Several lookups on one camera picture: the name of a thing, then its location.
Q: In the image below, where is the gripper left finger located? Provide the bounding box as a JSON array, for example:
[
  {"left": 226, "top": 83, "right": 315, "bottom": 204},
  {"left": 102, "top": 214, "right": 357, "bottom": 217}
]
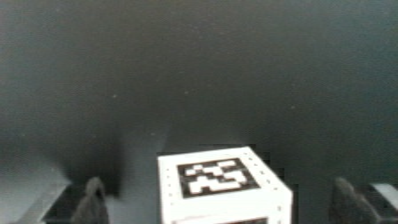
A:
[{"left": 14, "top": 176, "right": 112, "bottom": 224}]

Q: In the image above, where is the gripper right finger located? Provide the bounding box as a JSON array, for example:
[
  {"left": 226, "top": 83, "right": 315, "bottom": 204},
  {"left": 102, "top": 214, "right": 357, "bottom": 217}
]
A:
[{"left": 331, "top": 178, "right": 398, "bottom": 224}]

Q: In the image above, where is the small white cube block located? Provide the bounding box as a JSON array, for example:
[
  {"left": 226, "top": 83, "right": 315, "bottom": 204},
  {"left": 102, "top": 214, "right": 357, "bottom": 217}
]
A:
[{"left": 157, "top": 146, "right": 293, "bottom": 224}]

